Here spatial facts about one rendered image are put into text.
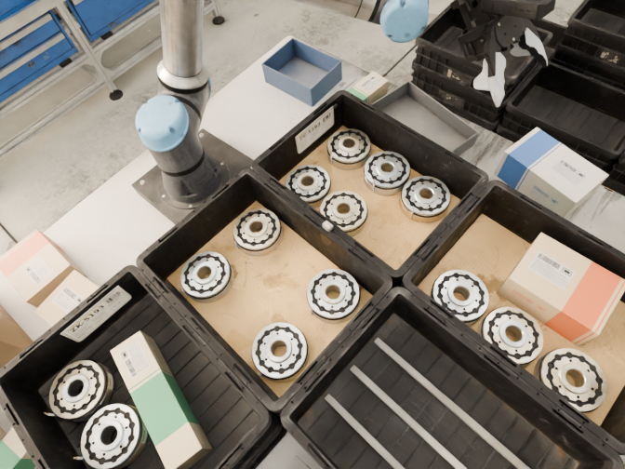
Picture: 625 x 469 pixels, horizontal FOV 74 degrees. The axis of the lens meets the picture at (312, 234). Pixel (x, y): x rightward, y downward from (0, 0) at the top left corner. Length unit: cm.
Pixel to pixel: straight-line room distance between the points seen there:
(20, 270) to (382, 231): 85
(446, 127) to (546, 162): 29
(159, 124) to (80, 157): 159
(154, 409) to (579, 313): 73
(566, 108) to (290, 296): 142
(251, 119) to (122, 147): 126
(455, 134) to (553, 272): 55
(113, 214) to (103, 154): 126
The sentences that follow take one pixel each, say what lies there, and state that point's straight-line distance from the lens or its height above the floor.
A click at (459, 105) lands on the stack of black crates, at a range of 180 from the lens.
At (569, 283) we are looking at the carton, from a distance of 85.
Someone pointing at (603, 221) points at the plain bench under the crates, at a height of 70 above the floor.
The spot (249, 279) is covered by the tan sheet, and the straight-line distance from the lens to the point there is 87.
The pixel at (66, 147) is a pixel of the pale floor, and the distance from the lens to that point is 265.
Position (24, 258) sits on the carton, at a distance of 121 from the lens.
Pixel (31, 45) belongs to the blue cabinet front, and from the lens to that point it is 251.
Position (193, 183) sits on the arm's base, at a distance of 107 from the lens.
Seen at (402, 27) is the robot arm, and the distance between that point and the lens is 75.
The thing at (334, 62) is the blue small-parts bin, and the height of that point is 75.
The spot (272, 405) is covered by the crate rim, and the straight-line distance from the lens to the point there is 70.
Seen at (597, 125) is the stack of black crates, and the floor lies 38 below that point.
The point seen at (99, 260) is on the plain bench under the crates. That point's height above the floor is 70.
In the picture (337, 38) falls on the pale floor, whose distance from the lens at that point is 277.
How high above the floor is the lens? 161
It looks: 61 degrees down
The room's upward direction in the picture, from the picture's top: 10 degrees counter-clockwise
